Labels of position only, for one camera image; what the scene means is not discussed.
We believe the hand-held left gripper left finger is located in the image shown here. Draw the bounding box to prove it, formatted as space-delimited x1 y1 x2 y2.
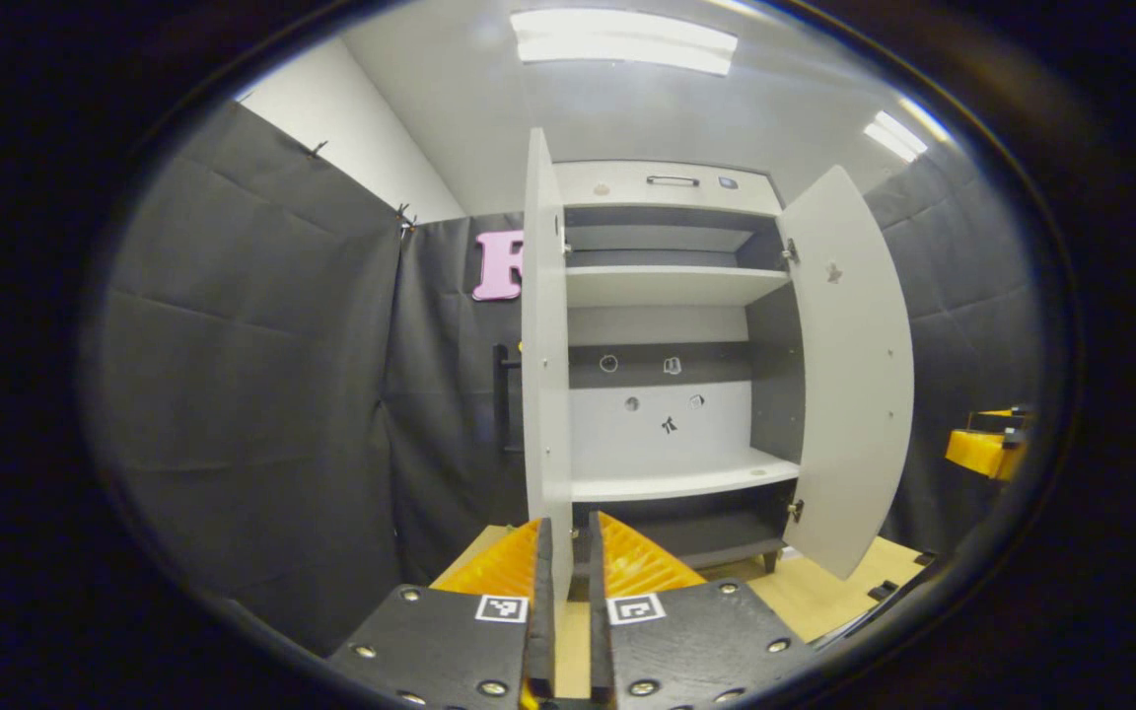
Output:
329 518 557 710

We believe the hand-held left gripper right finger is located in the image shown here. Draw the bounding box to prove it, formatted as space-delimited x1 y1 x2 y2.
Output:
588 511 818 706

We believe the grey cabinet door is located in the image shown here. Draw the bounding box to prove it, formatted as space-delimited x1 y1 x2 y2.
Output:
521 126 574 603
780 165 915 581

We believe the grey double-door shoe cabinet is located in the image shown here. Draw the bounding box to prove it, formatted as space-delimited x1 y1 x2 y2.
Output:
521 158 806 578

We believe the black door handle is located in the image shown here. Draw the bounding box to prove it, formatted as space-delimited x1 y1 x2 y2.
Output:
492 343 525 455

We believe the white cabinet shelf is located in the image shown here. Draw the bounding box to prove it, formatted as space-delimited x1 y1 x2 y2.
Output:
566 266 791 309
570 449 802 504

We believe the small ceiling light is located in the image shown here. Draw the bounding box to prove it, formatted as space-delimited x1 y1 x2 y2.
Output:
864 110 928 164

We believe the black backdrop cloth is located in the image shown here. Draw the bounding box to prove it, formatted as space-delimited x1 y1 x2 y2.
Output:
90 99 1042 657

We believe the long ceiling light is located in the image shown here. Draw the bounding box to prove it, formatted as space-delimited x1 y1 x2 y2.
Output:
511 8 739 77

